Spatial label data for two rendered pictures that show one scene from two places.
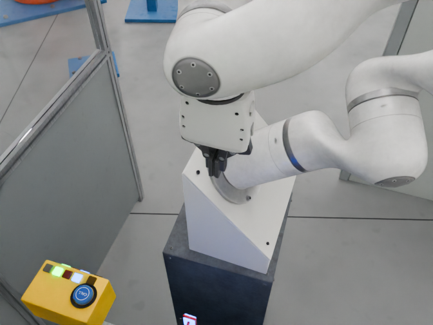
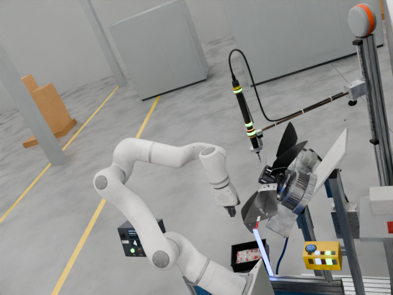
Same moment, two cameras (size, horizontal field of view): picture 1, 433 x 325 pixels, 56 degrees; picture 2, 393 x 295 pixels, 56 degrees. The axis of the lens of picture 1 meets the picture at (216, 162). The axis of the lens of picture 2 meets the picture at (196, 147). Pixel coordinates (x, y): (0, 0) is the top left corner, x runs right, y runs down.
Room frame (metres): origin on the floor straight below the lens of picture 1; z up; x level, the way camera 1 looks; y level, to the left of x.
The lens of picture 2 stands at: (1.74, 0.27, 2.38)
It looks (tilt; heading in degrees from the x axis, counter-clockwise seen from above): 24 degrees down; 193
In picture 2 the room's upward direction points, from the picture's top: 22 degrees counter-clockwise
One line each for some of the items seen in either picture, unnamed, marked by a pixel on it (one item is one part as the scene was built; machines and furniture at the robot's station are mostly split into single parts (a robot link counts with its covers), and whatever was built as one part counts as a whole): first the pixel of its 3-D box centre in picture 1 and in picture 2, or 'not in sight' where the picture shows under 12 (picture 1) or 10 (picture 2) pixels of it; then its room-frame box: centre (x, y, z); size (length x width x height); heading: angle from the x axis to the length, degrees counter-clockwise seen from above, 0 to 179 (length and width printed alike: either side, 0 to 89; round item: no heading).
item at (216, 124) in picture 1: (216, 110); (224, 192); (0.42, 0.00, 1.54); 0.10 x 0.07 x 0.11; 72
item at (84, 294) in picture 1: (83, 295); (310, 247); (0.36, 0.28, 1.08); 0.04 x 0.04 x 0.02
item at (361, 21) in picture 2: not in sight; (361, 20); (-0.27, 0.84, 1.88); 0.17 x 0.15 x 0.16; 162
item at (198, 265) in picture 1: (227, 289); not in sight; (0.63, -0.04, 0.47); 0.30 x 0.30 x 0.93; 73
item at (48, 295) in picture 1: (71, 298); (322, 256); (0.37, 0.32, 1.02); 0.16 x 0.10 x 0.11; 72
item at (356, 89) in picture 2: not in sight; (356, 89); (-0.25, 0.76, 1.54); 0.10 x 0.07 x 0.08; 107
